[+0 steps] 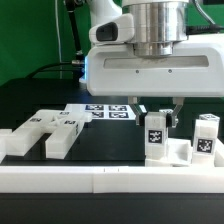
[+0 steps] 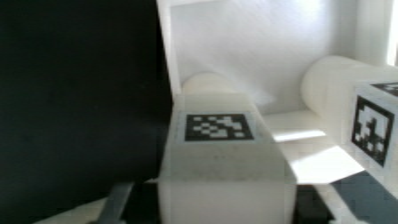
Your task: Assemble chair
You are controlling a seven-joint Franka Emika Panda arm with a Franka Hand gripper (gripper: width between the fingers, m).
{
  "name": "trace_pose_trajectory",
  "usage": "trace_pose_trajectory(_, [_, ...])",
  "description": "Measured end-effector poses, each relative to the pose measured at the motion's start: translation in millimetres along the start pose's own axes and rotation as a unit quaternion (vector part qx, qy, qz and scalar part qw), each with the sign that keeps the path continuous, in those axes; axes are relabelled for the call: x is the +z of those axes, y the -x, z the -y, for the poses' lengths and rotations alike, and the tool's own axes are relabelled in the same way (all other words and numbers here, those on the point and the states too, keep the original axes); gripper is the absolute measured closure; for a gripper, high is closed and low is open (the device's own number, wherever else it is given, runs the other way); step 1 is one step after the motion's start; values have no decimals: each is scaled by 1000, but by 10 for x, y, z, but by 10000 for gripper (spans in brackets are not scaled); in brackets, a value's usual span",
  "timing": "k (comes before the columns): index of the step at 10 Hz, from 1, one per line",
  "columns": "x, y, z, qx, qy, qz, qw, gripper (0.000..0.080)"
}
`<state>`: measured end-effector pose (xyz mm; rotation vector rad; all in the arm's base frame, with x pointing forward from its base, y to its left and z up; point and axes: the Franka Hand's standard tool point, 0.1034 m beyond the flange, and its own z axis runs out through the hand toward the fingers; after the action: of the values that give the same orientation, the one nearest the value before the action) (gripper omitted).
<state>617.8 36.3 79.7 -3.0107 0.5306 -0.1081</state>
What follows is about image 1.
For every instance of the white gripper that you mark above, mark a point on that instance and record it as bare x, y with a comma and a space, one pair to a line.
193, 70

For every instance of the white chair seat plate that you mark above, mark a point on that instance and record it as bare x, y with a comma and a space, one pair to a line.
181, 154

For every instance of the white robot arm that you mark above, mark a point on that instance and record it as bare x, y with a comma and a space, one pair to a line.
144, 48

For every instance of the white chair back part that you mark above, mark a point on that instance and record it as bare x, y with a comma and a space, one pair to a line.
62, 127

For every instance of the white tagged cube middle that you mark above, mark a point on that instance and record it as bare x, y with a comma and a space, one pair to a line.
166, 111

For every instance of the white tagged cube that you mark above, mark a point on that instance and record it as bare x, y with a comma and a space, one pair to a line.
210, 117
166, 111

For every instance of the paper sheet with tags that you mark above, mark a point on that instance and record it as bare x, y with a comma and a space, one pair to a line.
103, 111

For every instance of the white tagged cube far right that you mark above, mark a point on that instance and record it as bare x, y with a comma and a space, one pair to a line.
210, 117

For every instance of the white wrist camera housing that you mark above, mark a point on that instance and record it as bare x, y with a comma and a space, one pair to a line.
119, 30

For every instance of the white left fence rail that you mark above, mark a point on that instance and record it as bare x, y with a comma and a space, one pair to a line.
4, 133

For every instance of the white fence rail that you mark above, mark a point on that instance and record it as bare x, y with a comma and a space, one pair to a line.
4, 133
59, 179

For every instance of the white front fence rail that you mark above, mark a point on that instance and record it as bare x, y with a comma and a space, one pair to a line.
59, 179

